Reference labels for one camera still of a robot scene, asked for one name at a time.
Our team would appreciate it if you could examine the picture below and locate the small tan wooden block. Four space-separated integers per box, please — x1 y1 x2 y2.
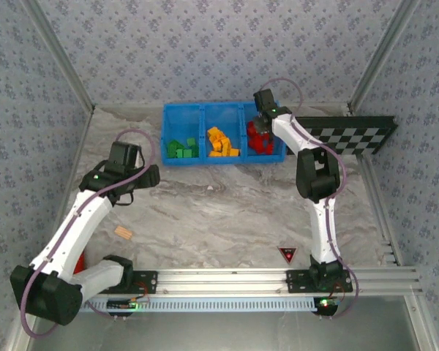
113 225 134 241

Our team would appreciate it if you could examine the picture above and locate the blue three-compartment plastic bin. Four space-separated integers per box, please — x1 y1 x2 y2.
160 101 287 166

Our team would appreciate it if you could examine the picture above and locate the black and grey checkerboard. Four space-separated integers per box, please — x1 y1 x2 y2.
294 116 399 156

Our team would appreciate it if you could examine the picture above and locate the black and red triangle marker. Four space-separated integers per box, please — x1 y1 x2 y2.
277 246 298 265

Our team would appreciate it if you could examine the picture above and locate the aluminium front leg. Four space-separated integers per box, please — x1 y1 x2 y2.
5 327 27 351
405 295 438 351

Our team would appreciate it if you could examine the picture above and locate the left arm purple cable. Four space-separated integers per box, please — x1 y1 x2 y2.
20 128 156 339

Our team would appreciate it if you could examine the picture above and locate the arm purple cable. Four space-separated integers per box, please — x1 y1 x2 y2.
258 78 359 320
20 128 156 339

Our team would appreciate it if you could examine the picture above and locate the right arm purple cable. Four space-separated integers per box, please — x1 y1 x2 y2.
258 78 359 320

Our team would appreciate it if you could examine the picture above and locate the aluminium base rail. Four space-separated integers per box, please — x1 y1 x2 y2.
24 267 424 295

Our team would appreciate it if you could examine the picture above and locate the aluminium corner post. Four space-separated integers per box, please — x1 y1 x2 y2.
21 0 97 113
346 0 422 113

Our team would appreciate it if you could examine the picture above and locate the slotted white cable duct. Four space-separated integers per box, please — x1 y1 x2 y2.
80 296 318 312

